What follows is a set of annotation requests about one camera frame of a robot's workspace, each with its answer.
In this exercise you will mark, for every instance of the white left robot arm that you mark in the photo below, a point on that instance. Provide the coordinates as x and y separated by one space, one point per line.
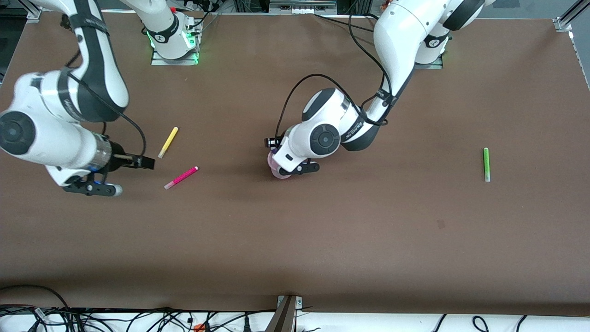
396 37

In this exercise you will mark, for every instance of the metal table bracket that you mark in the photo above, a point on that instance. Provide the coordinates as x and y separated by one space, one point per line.
286 313

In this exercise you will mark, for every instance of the green pen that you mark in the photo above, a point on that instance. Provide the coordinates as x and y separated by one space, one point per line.
486 164

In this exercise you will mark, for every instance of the yellow pen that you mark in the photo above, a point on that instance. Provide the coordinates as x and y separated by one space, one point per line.
168 142

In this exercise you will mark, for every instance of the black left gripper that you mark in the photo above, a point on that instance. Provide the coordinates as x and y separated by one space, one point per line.
269 142

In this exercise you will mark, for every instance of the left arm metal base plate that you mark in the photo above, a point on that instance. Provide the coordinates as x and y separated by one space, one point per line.
431 66

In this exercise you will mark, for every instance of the grey metal box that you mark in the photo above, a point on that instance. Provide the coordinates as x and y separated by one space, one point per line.
302 5

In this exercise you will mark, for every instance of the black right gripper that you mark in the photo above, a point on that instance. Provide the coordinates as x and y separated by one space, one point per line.
118 153

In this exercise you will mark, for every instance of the pink pen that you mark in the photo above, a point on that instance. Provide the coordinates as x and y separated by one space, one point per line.
181 177

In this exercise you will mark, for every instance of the aluminium frame corner profile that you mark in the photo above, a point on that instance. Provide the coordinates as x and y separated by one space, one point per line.
569 16
31 11

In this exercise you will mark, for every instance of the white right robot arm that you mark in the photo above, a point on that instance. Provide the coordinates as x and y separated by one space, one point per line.
46 138

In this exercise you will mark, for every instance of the brown table cover sheet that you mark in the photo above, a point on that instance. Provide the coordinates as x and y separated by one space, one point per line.
295 240

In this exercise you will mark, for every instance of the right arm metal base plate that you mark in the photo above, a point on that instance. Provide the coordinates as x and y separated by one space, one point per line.
159 61

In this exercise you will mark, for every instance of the pink cup holder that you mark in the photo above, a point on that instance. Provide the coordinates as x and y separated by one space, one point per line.
279 171

